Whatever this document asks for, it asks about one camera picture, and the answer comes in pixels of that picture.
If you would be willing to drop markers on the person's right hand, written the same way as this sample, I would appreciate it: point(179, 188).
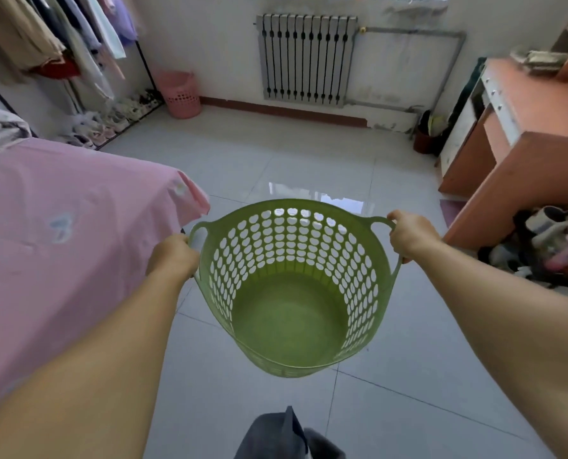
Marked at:
point(410, 234)

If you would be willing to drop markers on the person's left hand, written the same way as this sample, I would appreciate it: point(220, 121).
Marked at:
point(175, 258)

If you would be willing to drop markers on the person's right fingers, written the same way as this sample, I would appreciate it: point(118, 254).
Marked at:
point(396, 220)

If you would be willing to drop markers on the person's left fingers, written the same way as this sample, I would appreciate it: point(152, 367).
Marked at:
point(186, 243)

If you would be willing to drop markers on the green perforated laundry basket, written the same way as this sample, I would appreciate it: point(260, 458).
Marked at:
point(291, 291)

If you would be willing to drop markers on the person's left forearm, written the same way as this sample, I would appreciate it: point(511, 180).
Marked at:
point(78, 372)

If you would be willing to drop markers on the person's right forearm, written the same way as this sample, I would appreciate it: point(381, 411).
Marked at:
point(508, 325)

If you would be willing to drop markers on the dark red bin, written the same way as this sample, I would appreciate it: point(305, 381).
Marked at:
point(425, 136)

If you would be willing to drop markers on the row of shoes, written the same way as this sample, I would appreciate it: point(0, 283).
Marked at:
point(112, 120)

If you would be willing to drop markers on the orange wooden desk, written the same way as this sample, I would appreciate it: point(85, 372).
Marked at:
point(518, 138)

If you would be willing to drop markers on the pink perforated waste basket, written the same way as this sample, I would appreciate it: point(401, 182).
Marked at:
point(180, 94)

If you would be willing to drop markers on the pile of shoes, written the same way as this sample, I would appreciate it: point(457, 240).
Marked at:
point(544, 248)

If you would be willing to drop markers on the grey heating pipe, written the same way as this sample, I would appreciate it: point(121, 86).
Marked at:
point(437, 66)

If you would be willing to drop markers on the black clothes rack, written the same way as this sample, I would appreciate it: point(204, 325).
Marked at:
point(121, 90)

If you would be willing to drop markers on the pile of papers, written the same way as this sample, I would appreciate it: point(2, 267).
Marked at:
point(542, 61)

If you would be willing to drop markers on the person's grey trousers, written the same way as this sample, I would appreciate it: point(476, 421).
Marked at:
point(284, 437)

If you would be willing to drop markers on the row of hanging clothes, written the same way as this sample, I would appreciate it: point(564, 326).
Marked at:
point(49, 38)

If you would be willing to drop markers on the grey wall radiator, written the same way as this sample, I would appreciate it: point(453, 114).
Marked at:
point(307, 57)

